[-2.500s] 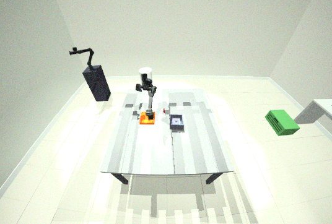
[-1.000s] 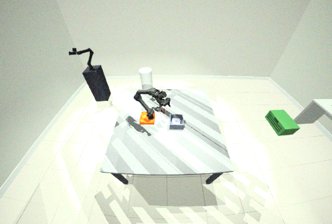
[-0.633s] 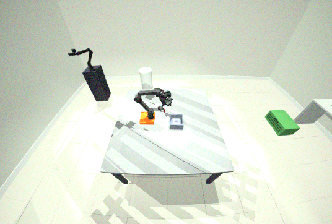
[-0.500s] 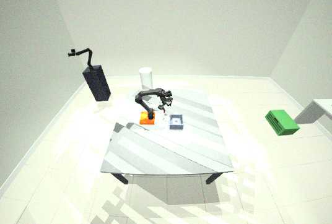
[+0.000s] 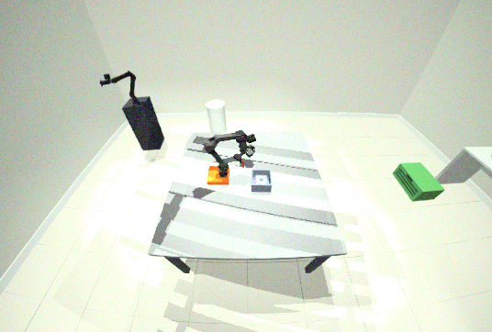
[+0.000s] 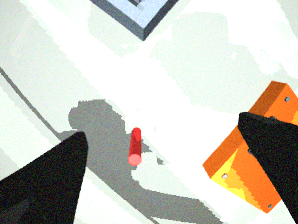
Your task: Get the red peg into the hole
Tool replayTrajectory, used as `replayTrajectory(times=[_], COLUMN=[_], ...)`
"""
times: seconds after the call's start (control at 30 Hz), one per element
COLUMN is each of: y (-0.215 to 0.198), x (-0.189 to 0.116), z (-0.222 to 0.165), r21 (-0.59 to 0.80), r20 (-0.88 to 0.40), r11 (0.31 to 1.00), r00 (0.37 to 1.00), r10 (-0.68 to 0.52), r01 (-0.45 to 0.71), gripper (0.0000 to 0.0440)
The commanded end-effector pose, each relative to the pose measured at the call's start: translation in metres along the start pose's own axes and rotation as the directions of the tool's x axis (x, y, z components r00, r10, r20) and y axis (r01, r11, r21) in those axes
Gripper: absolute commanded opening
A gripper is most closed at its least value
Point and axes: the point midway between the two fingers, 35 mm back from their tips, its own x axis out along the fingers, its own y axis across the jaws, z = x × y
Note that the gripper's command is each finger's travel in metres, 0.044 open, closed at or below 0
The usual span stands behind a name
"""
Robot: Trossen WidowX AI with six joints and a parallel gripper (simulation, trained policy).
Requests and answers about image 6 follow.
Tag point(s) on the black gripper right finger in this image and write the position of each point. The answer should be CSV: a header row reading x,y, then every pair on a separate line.
x,y
274,144

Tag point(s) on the red peg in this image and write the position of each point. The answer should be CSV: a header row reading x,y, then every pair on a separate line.
x,y
134,157

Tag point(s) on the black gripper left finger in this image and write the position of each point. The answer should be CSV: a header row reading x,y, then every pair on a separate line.
x,y
46,191

